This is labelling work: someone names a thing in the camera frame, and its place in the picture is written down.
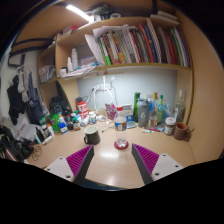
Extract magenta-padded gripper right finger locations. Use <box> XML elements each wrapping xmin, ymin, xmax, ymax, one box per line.
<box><xmin>131</xmin><ymin>143</ymin><xmax>185</xmax><ymax>186</ymax></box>

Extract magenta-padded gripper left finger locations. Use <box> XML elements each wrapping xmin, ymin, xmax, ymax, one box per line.
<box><xmin>43</xmin><ymin>144</ymin><xmax>96</xmax><ymax>184</ymax></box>

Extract clear red-capped water bottle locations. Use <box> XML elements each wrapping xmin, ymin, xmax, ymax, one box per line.
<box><xmin>113</xmin><ymin>105</ymin><xmax>129</xmax><ymax>149</ymax></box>

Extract brown cup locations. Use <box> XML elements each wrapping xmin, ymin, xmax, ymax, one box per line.
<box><xmin>173</xmin><ymin>121</ymin><xmax>189</xmax><ymax>140</ymax></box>

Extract white-lidded brown jar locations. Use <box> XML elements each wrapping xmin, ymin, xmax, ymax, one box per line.
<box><xmin>164</xmin><ymin>116</ymin><xmax>177</xmax><ymax>136</ymax></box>

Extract blue-capped white bottle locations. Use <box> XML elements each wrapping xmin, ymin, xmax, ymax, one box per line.
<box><xmin>58</xmin><ymin>115</ymin><xmax>69</xmax><ymax>134</ymax></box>

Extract green plastic bottle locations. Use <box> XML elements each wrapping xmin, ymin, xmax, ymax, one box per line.
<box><xmin>49</xmin><ymin>113</ymin><xmax>61</xmax><ymax>134</ymax></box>

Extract green-capped dark small bottle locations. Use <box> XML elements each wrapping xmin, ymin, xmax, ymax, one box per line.
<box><xmin>72</xmin><ymin>115</ymin><xmax>81</xmax><ymax>132</ymax></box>

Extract black mug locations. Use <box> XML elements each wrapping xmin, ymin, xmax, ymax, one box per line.
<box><xmin>83</xmin><ymin>125</ymin><xmax>101</xmax><ymax>146</ymax></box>

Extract black bag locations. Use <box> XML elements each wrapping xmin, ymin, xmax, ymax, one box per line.
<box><xmin>0</xmin><ymin>124</ymin><xmax>34</xmax><ymax>162</ymax></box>

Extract yellow-capped clear glass bottle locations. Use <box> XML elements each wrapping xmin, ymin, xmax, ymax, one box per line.
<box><xmin>150</xmin><ymin>92</ymin><xmax>159</xmax><ymax>128</ymax></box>

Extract flat round red coaster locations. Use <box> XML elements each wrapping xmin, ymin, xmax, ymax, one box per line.
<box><xmin>113</xmin><ymin>139</ymin><xmax>130</xmax><ymax>151</ymax></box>

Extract green-capped clear bottle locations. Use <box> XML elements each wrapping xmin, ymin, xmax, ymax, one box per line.
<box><xmin>157</xmin><ymin>94</ymin><xmax>165</xmax><ymax>125</ymax></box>

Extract grey shaker bottle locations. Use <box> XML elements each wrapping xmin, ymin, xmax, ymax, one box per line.
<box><xmin>136</xmin><ymin>97</ymin><xmax>150</xmax><ymax>128</ymax></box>

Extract tall clear white-capped bottle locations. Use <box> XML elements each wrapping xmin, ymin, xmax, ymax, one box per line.
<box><xmin>174</xmin><ymin>88</ymin><xmax>186</xmax><ymax>123</ymax></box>

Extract white pill bottle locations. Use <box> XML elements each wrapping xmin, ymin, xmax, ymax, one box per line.
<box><xmin>88</xmin><ymin>110</ymin><xmax>98</xmax><ymax>125</ymax></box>

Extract black case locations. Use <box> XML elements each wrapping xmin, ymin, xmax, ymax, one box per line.
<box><xmin>49</xmin><ymin>95</ymin><xmax>64</xmax><ymax>114</ymax></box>

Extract red and white can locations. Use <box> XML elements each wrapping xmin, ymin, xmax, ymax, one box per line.
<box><xmin>75</xmin><ymin>100</ymin><xmax>89</xmax><ymax>120</ymax></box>

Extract blue and white box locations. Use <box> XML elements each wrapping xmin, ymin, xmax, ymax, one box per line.
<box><xmin>121</xmin><ymin>103</ymin><xmax>134</xmax><ymax>123</ymax></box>

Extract green glass bottle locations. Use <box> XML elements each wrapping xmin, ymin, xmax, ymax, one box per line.
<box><xmin>133</xmin><ymin>92</ymin><xmax>141</xmax><ymax>123</ymax></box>

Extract pink pouch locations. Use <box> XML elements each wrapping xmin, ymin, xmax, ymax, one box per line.
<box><xmin>104</xmin><ymin>103</ymin><xmax>118</xmax><ymax>121</ymax></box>

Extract hanging dark clothes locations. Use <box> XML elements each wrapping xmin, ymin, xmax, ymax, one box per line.
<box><xmin>6</xmin><ymin>64</ymin><xmax>43</xmax><ymax>126</ymax></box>

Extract white power strip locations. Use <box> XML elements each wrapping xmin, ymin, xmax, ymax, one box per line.
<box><xmin>92</xmin><ymin>83</ymin><xmax>113</xmax><ymax>92</ymax></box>

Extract wooden shelf unit with books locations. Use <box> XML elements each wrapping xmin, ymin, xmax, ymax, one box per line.
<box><xmin>36</xmin><ymin>11</ymin><xmax>194</xmax><ymax>88</ymax></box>

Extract ceiling tube light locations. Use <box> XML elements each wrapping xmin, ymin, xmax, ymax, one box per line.
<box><xmin>65</xmin><ymin>3</ymin><xmax>91</xmax><ymax>22</ymax></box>

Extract black hair ties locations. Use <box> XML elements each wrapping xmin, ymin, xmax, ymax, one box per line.
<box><xmin>31</xmin><ymin>145</ymin><xmax>44</xmax><ymax>160</ymax></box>

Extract white cables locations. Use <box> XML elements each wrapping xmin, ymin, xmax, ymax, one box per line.
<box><xmin>89</xmin><ymin>87</ymin><xmax>116</xmax><ymax>116</ymax></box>

